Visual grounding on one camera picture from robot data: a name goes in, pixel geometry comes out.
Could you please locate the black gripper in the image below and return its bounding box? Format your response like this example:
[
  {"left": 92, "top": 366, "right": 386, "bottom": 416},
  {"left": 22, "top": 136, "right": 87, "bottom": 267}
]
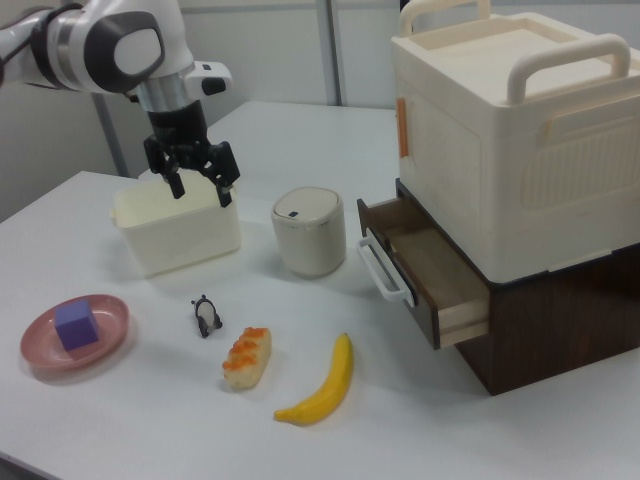
[{"left": 143, "top": 99, "right": 243, "bottom": 209}]

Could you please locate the brown drawer with white handle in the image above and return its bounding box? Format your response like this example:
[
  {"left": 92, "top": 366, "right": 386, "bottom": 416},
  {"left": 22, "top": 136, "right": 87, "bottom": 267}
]
[{"left": 355, "top": 196, "right": 492, "bottom": 351}]

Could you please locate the white open plastic bin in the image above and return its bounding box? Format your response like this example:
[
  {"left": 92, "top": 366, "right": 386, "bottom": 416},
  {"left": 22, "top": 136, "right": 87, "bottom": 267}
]
[{"left": 109, "top": 177, "right": 243, "bottom": 279}]

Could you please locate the cream trash can with lid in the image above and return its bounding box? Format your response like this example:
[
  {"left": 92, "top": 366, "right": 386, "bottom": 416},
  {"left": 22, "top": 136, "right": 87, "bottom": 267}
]
[{"left": 270, "top": 186, "right": 348, "bottom": 279}]

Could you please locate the black and white panda figure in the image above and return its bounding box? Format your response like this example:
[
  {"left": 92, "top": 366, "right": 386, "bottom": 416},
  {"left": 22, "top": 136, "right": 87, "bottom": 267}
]
[{"left": 190, "top": 294, "right": 225, "bottom": 339}]

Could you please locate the pink plate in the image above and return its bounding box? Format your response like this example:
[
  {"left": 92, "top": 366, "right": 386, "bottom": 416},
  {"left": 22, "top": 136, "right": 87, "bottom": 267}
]
[{"left": 19, "top": 293, "right": 132, "bottom": 372}]

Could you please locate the purple cube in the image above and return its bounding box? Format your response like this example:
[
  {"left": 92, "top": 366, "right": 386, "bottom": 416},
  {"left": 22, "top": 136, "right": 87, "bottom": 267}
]
[{"left": 53, "top": 298, "right": 101, "bottom": 352}]

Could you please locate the toy bread with orange topping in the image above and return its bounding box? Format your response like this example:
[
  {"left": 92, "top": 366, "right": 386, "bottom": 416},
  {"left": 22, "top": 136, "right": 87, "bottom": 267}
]
[{"left": 220, "top": 326, "right": 274, "bottom": 392}]

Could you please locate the yellow toy banana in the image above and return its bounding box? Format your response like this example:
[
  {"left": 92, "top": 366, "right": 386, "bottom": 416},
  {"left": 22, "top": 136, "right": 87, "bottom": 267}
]
[{"left": 273, "top": 332, "right": 356, "bottom": 428}]

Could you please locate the dark brown wooden cabinet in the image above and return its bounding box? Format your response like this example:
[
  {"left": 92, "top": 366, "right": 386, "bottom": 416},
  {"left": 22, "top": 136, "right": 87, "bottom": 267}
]
[{"left": 394, "top": 177, "right": 640, "bottom": 397}]

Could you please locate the cream plastic box with handles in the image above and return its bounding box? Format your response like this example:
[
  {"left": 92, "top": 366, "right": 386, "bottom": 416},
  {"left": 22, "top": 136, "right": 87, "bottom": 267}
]
[{"left": 389, "top": 0, "right": 640, "bottom": 285}]

